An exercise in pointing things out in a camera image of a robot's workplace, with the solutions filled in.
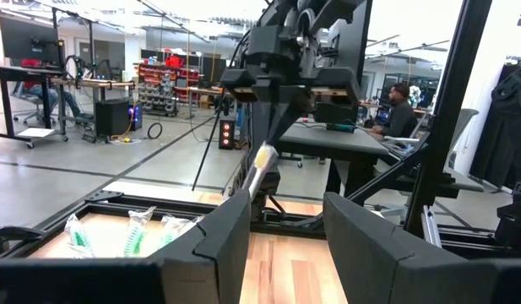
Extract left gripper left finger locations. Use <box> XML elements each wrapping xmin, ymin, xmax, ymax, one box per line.
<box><xmin>149</xmin><ymin>189</ymin><xmax>252</xmax><ymax>304</ymax></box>

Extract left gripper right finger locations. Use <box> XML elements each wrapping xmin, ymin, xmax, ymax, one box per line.
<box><xmin>323</xmin><ymin>192</ymin><xmax>493</xmax><ymax>304</ymax></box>

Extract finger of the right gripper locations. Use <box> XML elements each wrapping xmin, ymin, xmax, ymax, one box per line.
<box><xmin>272</xmin><ymin>90</ymin><xmax>317</xmax><ymax>147</ymax></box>
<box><xmin>251</xmin><ymin>100</ymin><xmax>283</xmax><ymax>149</ymax></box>

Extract orange toothbrush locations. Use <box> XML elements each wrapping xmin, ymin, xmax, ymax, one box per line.
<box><xmin>241</xmin><ymin>143</ymin><xmax>280</xmax><ymax>202</ymax></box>

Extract black computer tower red lights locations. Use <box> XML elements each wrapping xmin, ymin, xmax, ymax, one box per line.
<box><xmin>219</xmin><ymin>119</ymin><xmax>236</xmax><ymax>150</ymax></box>

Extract silver aluminium extrusion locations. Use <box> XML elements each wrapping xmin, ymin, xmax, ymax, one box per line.
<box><xmin>420</xmin><ymin>205</ymin><xmax>443</xmax><ymax>249</ymax></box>

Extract person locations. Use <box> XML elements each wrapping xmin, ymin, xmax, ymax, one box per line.
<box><xmin>13</xmin><ymin>79</ymin><xmax>83</xmax><ymax>120</ymax></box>
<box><xmin>368</xmin><ymin>83</ymin><xmax>420</xmax><ymax>140</ymax></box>

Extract shelf rack with red bins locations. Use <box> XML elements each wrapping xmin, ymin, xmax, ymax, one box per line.
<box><xmin>137</xmin><ymin>54</ymin><xmax>202</xmax><ymax>118</ymax></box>

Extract black computer tower blue lights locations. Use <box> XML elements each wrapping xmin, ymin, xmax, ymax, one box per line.
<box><xmin>95</xmin><ymin>99</ymin><xmax>144</xmax><ymax>137</ymax></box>

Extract black standing desk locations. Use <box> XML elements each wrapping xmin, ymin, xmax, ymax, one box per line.
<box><xmin>0</xmin><ymin>65</ymin><xmax>69</xmax><ymax>149</ymax></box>

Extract black computer monitor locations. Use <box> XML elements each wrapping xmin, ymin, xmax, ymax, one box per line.
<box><xmin>0</xmin><ymin>16</ymin><xmax>62</xmax><ymax>68</ymax></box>

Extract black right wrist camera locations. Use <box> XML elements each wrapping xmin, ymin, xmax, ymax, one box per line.
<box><xmin>246</xmin><ymin>24</ymin><xmax>296</xmax><ymax>67</ymax></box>

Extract black aluminium table frame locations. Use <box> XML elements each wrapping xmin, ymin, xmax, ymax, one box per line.
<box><xmin>0</xmin><ymin>0</ymin><xmax>521</xmax><ymax>261</ymax></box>

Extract black clamp on frame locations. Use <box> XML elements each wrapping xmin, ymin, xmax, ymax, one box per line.
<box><xmin>0</xmin><ymin>225</ymin><xmax>46</xmax><ymax>259</ymax></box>

